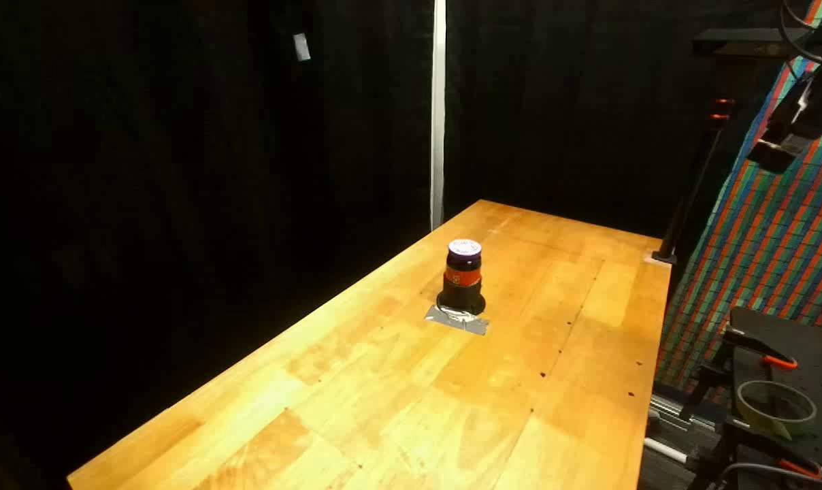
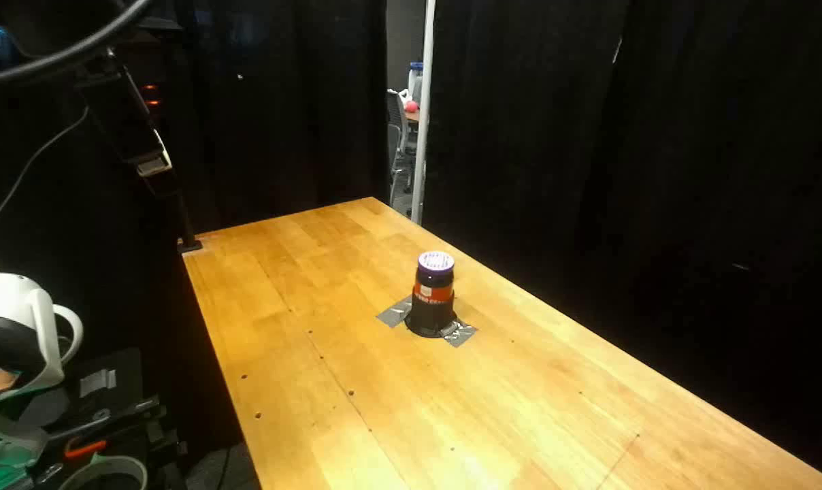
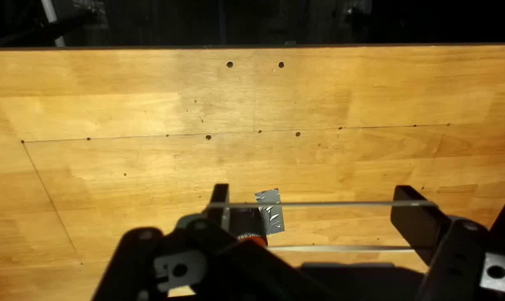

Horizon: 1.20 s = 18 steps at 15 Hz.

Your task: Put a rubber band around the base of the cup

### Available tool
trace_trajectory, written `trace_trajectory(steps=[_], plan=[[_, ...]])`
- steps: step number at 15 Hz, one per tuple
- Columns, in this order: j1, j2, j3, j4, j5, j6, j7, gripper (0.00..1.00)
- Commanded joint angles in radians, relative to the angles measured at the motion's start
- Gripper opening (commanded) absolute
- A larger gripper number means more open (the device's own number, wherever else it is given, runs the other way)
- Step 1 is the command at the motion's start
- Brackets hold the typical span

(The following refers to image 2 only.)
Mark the black curtain backdrop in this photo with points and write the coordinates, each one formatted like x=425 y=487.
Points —
x=648 y=167

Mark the white vertical pole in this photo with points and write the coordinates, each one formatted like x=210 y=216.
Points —
x=423 y=134

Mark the black equipment case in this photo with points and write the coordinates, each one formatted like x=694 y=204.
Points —
x=112 y=415

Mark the dark jar with purple lid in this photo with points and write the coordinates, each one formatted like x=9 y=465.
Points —
x=430 y=294

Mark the grey duct tape strip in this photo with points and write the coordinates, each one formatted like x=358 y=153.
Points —
x=455 y=332

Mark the black cable overhead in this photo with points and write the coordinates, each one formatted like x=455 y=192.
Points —
x=82 y=50

